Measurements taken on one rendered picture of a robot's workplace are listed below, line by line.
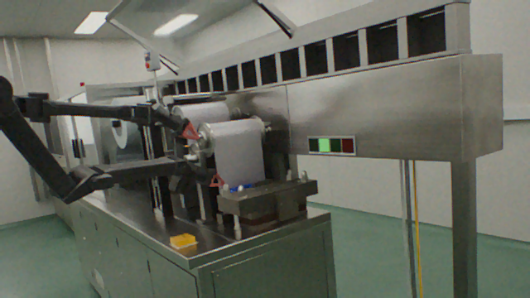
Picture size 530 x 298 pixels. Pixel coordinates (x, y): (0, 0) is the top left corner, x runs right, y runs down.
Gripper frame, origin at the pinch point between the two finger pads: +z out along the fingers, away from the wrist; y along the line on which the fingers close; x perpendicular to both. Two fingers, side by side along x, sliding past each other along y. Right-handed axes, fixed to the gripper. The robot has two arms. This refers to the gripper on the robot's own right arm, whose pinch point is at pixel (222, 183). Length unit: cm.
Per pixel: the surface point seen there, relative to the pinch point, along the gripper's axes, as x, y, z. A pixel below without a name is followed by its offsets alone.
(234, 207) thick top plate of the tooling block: -8.5, 17.0, -1.5
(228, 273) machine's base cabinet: -31.5, 25.6, -0.5
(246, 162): 12.1, 0.3, 7.7
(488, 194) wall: 77, -17, 261
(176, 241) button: -26.7, 12.3, -17.2
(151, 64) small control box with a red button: 49, -58, -29
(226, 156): 11.1, 0.3, -2.5
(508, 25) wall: 194, -1, 193
